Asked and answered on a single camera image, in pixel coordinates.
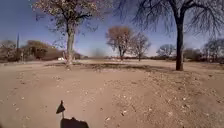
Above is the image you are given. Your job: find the group of brown trees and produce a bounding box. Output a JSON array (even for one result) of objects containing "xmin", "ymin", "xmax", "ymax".
[{"xmin": 0, "ymin": 39, "xmax": 83, "ymax": 63}]

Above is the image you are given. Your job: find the group of bare trees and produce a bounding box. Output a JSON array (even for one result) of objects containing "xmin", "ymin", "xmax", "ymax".
[{"xmin": 155, "ymin": 38, "xmax": 224, "ymax": 64}]

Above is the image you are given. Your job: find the brown dirt ground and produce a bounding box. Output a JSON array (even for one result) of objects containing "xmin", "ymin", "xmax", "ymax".
[{"xmin": 0, "ymin": 58, "xmax": 224, "ymax": 128}]

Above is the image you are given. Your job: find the dark pole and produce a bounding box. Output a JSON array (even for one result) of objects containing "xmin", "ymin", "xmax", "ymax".
[{"xmin": 15, "ymin": 32, "xmax": 20, "ymax": 62}]

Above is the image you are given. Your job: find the brown-leaved tree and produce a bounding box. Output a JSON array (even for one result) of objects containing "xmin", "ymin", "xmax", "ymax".
[{"xmin": 105, "ymin": 25, "xmax": 135, "ymax": 61}]

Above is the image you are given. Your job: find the small bare tree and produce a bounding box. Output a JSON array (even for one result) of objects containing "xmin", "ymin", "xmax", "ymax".
[{"xmin": 128, "ymin": 32, "xmax": 152, "ymax": 62}]

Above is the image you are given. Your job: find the dark-trunk bare tree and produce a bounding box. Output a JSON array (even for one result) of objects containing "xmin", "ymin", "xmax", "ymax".
[{"xmin": 114, "ymin": 0, "xmax": 224, "ymax": 72}]

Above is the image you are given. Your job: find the pale-trunk tree with leaves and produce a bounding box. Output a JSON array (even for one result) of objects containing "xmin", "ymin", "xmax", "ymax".
[{"xmin": 31, "ymin": 0, "xmax": 107, "ymax": 67}]

